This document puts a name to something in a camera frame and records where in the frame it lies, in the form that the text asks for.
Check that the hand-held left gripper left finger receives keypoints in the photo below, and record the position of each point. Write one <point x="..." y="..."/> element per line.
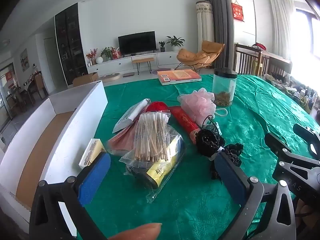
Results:
<point x="93" y="177"/>

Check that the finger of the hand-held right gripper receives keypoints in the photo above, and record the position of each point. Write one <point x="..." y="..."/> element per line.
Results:
<point x="305" y="131"/>
<point x="277" y="143"/>

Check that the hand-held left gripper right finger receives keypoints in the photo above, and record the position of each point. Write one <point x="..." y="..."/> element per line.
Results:
<point x="230" y="177"/>

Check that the pink face mask pack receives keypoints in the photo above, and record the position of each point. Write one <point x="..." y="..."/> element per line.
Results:
<point x="122" y="142"/>

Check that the white cardboard box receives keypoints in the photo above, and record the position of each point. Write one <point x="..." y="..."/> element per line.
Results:
<point x="75" y="130"/>

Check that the red patterned packet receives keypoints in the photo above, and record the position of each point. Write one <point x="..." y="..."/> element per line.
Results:
<point x="185" y="122"/>

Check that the bag of cotton swabs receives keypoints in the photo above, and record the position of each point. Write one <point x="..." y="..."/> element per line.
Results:
<point x="152" y="137"/>

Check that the grey wet wipes packet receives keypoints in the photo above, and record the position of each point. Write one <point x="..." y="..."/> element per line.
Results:
<point x="130" y="116"/>

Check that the pink bath loofah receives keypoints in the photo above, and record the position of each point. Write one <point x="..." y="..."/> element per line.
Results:
<point x="197" y="105"/>

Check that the person's left hand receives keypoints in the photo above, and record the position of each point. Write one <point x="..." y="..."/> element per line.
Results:
<point x="140" y="232"/>

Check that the small white yellow carton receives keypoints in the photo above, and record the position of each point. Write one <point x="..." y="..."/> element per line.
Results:
<point x="91" y="152"/>

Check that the pile of assorted clutter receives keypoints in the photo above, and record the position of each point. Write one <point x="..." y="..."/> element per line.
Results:
<point x="295" y="90"/>

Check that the black mesh loofah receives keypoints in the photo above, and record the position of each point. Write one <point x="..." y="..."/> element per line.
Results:
<point x="210" y="140"/>

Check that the green tablecloth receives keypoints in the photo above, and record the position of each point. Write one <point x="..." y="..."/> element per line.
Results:
<point x="250" y="105"/>

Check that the yellow blue packet in wrap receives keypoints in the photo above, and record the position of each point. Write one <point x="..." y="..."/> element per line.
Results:
<point x="160" y="173"/>

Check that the clear jar with black lid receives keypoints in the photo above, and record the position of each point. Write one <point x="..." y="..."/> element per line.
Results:
<point x="223" y="87"/>

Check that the dark wooden slatted bench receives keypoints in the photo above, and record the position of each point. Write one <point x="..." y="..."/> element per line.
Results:
<point x="246" y="60"/>

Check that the brown cardboard box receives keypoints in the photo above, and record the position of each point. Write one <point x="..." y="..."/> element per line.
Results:
<point x="85" y="80"/>

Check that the beige oval floor stand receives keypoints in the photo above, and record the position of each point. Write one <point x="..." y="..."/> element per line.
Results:
<point x="111" y="77"/>

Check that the wooden dining chair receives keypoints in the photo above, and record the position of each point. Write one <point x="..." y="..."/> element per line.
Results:
<point x="40" y="83"/>

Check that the white sheer curtain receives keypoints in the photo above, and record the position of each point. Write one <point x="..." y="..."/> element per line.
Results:
<point x="282" y="25"/>

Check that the dark floor scale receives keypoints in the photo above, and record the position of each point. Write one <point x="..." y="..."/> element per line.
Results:
<point x="128" y="74"/>

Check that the orange book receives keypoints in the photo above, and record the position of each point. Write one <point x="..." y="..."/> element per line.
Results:
<point x="178" y="76"/>

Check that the white television cabinet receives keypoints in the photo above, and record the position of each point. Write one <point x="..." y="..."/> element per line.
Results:
<point x="112" y="65"/>

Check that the white round vase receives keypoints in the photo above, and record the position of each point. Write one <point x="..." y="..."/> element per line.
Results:
<point x="99" y="60"/>

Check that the orange lounge chair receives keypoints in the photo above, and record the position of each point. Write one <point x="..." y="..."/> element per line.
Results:
<point x="197" y="55"/>

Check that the red flower arrangement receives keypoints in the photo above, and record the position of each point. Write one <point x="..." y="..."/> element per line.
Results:
<point x="92" y="55"/>

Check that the red gift box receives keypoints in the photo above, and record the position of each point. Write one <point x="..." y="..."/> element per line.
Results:
<point x="116" y="54"/>

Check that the purple round mat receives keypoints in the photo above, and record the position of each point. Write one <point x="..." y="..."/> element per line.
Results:
<point x="158" y="70"/>

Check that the bushy green potted plant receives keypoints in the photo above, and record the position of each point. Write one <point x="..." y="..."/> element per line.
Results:
<point x="107" y="53"/>

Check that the wooden bench with hairpin legs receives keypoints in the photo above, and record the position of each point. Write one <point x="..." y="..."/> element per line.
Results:
<point x="142" y="60"/>

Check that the black glass display cabinet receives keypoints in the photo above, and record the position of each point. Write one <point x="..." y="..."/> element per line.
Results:
<point x="71" y="42"/>

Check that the grey curtain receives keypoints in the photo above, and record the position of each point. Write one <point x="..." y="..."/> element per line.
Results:
<point x="221" y="17"/>

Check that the covered standing air conditioner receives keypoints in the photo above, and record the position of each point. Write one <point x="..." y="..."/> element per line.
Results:
<point x="205" y="25"/>

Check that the black television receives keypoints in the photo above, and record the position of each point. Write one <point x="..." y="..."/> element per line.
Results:
<point x="137" y="42"/>

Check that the large potted green plant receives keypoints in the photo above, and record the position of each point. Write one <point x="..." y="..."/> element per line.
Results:
<point x="175" y="41"/>

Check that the small plant in dark pot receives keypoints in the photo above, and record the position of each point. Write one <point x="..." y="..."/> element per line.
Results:
<point x="162" y="45"/>

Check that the framed wall painting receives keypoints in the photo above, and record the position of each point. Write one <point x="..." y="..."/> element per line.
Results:
<point x="24" y="60"/>

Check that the red wall hanging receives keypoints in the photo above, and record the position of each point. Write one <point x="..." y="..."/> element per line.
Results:
<point x="237" y="11"/>

